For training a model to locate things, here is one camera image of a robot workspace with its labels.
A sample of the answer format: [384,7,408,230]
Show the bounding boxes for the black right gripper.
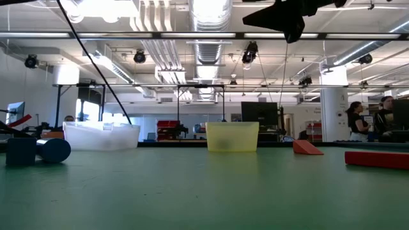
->
[242,0,348,44]

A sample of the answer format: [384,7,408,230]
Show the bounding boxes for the orange-red wedge block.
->
[292,139,325,156]

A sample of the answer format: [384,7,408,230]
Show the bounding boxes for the long red block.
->
[344,151,409,171]

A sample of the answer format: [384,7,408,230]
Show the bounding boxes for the blue cylinder block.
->
[35,137,72,164]

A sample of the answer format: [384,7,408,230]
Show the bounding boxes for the blue cube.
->
[5,137,38,167]

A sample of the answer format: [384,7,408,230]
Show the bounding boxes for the black overhead light bar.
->
[0,31,409,42]

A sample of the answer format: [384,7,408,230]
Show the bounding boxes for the black computer monitor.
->
[392,98,409,132]
[241,102,279,127]

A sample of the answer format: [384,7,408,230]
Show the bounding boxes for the white round column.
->
[320,62,349,142]

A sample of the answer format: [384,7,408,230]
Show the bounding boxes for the red storage shelf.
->
[305,121,323,141]

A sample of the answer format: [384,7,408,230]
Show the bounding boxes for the yellow translucent plastic bin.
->
[205,121,260,153]

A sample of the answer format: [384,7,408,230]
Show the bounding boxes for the red storage bins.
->
[156,120,180,141]

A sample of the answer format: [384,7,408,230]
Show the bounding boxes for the green table mat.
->
[0,145,409,230]

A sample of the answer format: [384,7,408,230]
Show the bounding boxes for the clear plastic bin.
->
[63,121,141,151]

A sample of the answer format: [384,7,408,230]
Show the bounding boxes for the red curved bar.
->
[6,114,33,128]

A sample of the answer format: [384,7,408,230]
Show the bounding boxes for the lit computer monitor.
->
[5,101,26,124]

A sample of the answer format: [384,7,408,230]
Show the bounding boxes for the silver ventilation duct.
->
[188,0,233,100]

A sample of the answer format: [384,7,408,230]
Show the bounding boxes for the black metal frame stand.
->
[52,83,106,128]
[176,84,226,123]

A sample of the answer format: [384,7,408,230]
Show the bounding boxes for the long black cable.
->
[56,0,133,125]

